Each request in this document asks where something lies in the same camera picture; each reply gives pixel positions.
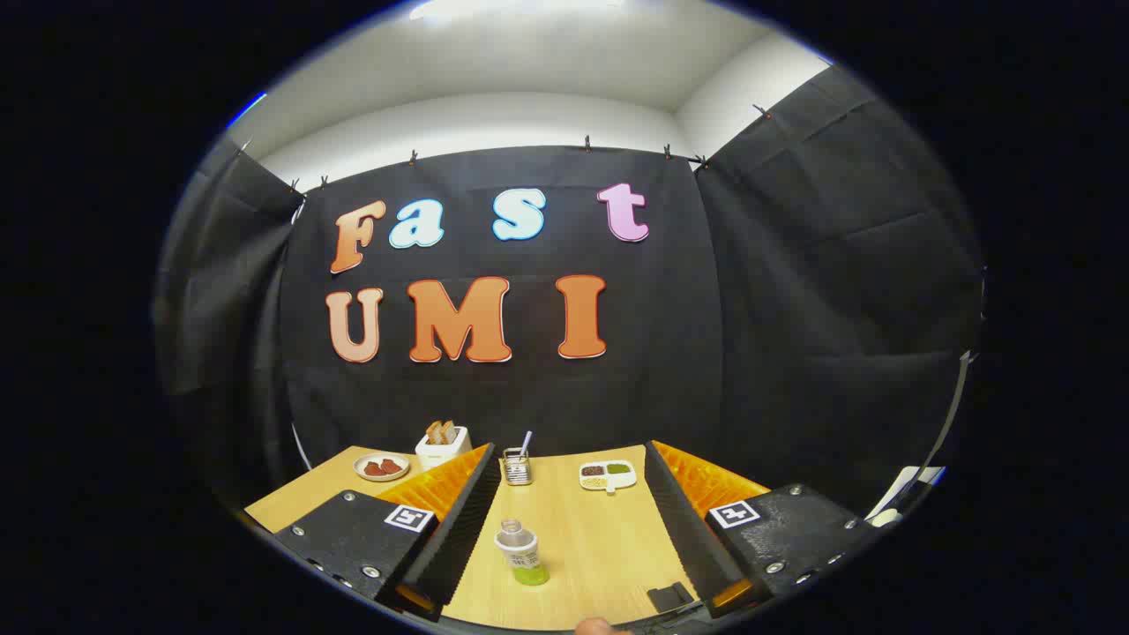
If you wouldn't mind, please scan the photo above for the black backdrop cloth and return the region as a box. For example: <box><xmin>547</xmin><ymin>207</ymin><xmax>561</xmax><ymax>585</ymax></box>
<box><xmin>154</xmin><ymin>66</ymin><xmax>984</xmax><ymax>530</ymax></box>

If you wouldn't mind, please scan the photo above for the wooden table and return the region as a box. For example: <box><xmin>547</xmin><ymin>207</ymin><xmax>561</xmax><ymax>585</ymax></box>
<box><xmin>244</xmin><ymin>444</ymin><xmax>707</xmax><ymax>632</ymax></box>

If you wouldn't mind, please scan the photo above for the clear juice bottle white label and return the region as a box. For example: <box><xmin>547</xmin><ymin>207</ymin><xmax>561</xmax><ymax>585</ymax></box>
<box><xmin>494</xmin><ymin>519</ymin><xmax>550</xmax><ymax>586</ymax></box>

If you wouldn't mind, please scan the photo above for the white divided dish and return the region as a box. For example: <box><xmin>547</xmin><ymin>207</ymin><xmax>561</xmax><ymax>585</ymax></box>
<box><xmin>579</xmin><ymin>460</ymin><xmax>638</xmax><ymax>494</ymax></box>

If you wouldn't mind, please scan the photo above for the small white round plate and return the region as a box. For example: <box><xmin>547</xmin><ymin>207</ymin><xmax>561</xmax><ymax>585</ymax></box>
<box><xmin>354</xmin><ymin>452</ymin><xmax>411</xmax><ymax>482</ymax></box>

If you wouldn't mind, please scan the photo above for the white toaster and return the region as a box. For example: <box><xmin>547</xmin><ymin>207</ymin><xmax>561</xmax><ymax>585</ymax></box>
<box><xmin>415</xmin><ymin>427</ymin><xmax>473</xmax><ymax>470</ymax></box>

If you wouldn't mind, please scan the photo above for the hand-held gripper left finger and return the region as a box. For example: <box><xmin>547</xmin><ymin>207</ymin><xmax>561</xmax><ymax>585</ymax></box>
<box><xmin>273</xmin><ymin>444</ymin><xmax>502</xmax><ymax>623</ymax></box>

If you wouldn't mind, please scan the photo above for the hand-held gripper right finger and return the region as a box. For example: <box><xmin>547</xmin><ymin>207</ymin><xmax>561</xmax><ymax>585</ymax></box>
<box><xmin>644</xmin><ymin>440</ymin><xmax>881</xmax><ymax>620</ymax></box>

